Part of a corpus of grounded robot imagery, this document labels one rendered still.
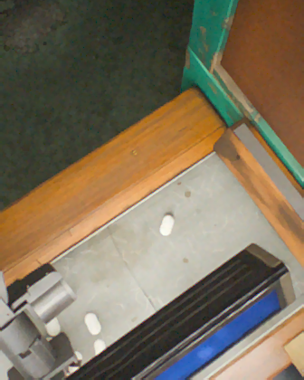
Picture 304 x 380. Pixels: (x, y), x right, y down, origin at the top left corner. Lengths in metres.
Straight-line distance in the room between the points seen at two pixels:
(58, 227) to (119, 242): 0.11
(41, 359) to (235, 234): 0.38
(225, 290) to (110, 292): 0.38
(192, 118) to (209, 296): 0.46
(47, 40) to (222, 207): 1.12
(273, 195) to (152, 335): 0.37
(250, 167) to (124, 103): 0.98
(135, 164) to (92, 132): 0.84
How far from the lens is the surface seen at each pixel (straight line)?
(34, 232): 0.98
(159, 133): 1.01
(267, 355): 0.97
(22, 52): 1.96
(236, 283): 0.63
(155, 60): 1.91
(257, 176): 0.92
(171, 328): 0.62
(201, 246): 0.99
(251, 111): 0.92
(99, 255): 0.99
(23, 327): 0.84
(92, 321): 0.96
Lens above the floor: 1.72
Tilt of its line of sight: 75 degrees down
